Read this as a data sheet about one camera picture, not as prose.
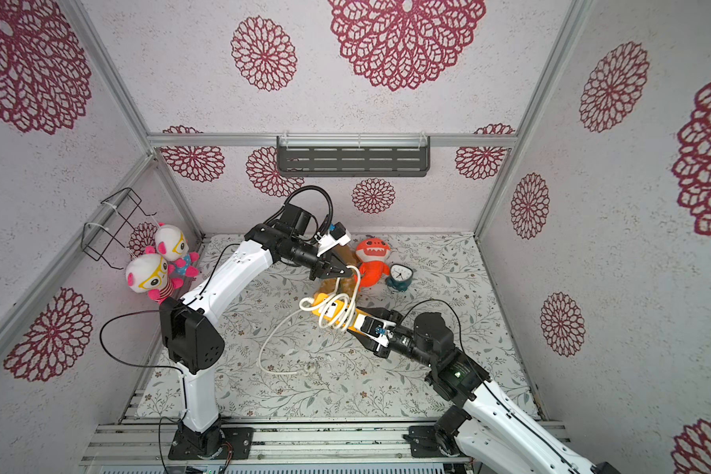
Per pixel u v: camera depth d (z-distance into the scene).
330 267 0.71
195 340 0.49
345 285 1.03
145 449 0.73
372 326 0.53
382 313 0.61
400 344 0.58
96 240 0.73
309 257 0.70
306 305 0.62
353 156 0.95
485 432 0.60
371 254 1.05
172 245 0.93
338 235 0.69
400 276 1.03
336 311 0.62
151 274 0.84
